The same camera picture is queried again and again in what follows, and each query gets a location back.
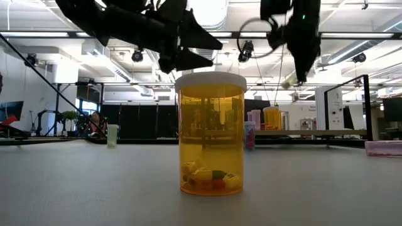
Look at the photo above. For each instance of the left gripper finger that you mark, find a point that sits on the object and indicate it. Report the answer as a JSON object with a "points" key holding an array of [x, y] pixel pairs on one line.
{"points": [[194, 36], [188, 61]]}

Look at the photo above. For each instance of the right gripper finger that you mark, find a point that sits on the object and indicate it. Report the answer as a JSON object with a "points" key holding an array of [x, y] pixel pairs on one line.
{"points": [[304, 67]]}

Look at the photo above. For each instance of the green medicine bottle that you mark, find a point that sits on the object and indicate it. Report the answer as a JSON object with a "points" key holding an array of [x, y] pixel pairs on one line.
{"points": [[288, 83], [112, 138]]}

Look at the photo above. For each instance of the pink medicine bottle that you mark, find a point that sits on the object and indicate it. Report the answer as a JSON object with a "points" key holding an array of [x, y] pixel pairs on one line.
{"points": [[257, 120], [384, 148]]}

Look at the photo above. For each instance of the blue medicine bottle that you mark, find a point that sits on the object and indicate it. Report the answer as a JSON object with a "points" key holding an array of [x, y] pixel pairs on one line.
{"points": [[249, 138]]}

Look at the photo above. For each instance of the background black robot arm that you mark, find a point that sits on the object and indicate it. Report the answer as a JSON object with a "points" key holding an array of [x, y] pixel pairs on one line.
{"points": [[45, 114]]}

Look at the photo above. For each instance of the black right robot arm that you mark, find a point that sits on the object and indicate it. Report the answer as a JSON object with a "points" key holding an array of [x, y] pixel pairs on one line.
{"points": [[306, 7]]}

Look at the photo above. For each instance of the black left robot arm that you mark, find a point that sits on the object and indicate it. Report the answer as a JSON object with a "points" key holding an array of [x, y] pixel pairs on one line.
{"points": [[110, 19]]}

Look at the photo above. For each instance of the wooden shelf board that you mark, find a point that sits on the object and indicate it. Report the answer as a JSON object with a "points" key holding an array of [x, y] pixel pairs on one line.
{"points": [[314, 132]]}

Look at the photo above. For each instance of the large orange medicine bottle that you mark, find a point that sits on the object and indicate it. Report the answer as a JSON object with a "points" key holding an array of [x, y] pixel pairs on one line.
{"points": [[210, 132]]}

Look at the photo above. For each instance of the white column with signs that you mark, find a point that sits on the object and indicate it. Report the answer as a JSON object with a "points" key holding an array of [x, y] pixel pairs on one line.
{"points": [[336, 100]]}

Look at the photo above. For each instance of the black cabinet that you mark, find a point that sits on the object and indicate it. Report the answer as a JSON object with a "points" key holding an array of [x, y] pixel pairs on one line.
{"points": [[259, 103]]}

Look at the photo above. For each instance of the narrow black monitor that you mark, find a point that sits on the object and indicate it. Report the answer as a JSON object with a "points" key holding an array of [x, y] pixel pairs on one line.
{"points": [[347, 117]]}

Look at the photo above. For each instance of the black beam with light strips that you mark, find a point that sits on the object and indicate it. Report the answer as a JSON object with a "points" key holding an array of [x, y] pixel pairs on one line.
{"points": [[398, 35]]}

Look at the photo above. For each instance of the wide black monitor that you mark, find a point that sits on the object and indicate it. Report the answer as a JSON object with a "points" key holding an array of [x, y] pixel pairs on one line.
{"points": [[392, 110]]}

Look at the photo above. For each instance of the person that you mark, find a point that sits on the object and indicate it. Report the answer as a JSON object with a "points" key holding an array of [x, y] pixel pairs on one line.
{"points": [[96, 120]]}

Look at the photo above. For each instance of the black high table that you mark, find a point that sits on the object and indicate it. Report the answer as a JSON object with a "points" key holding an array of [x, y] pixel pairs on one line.
{"points": [[57, 100]]}

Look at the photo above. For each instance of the green potted plant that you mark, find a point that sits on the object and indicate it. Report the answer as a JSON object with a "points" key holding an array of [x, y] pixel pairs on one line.
{"points": [[69, 116]]}

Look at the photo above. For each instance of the grey table mat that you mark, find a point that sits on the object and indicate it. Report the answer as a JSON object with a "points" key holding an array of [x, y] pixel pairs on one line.
{"points": [[94, 188]]}

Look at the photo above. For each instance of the silver round ceiling duct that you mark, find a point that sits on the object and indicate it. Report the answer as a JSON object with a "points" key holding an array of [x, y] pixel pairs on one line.
{"points": [[213, 12]]}

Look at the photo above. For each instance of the black ceiling-mounted camera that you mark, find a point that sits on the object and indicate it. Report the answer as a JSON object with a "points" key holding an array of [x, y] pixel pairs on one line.
{"points": [[30, 60], [246, 51], [359, 57], [137, 56]]}

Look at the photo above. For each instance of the black partition wall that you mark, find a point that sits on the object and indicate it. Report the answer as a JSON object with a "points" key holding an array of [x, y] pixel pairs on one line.
{"points": [[147, 120]]}

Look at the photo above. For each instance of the black shelf end frame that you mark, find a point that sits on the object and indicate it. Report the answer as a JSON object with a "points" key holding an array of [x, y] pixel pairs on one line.
{"points": [[368, 110]]}

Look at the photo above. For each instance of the white rectangular ceiling duct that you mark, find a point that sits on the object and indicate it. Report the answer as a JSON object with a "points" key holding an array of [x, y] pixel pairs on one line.
{"points": [[89, 50]]}

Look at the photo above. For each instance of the black metal table frame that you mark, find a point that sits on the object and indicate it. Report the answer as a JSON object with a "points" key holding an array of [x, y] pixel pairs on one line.
{"points": [[150, 141]]}

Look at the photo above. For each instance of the dark wall screen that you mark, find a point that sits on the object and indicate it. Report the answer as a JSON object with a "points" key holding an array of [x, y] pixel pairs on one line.
{"points": [[12, 110]]}

